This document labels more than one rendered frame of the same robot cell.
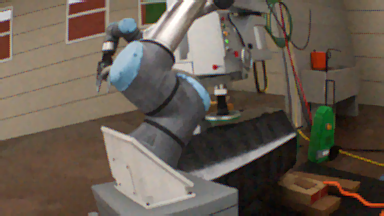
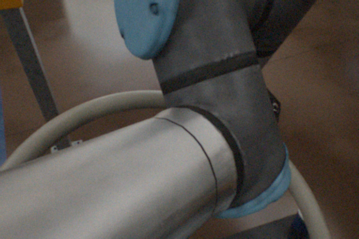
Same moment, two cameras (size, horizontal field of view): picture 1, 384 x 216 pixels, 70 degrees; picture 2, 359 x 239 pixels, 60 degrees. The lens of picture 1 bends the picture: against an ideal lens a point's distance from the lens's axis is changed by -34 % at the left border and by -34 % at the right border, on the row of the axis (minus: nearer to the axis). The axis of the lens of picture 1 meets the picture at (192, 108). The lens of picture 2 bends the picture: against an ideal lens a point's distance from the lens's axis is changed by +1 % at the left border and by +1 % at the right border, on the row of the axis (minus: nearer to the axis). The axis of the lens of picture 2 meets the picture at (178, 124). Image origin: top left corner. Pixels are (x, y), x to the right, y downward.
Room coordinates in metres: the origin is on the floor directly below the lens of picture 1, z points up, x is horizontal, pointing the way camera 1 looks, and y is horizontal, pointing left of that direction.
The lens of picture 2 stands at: (1.89, 0.01, 1.56)
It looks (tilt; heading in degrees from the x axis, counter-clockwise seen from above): 44 degrees down; 97
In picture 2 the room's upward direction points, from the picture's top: straight up
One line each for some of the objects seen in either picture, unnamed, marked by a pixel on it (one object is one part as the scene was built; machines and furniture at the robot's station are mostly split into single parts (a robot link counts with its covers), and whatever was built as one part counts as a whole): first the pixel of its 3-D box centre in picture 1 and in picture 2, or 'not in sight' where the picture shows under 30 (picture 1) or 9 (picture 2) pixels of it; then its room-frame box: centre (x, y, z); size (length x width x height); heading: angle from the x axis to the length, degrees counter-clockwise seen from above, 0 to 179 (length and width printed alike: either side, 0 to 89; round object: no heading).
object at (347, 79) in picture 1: (335, 94); not in sight; (5.07, -2.30, 0.43); 1.30 x 0.62 x 0.86; 122
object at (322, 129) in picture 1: (323, 121); not in sight; (3.50, -1.38, 0.43); 0.35 x 0.35 x 0.87; 11
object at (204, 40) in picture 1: (220, 41); not in sight; (2.48, -0.22, 1.30); 0.36 x 0.22 x 0.45; 146
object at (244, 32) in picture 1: (243, 42); not in sight; (2.73, -0.41, 1.28); 0.74 x 0.23 x 0.49; 146
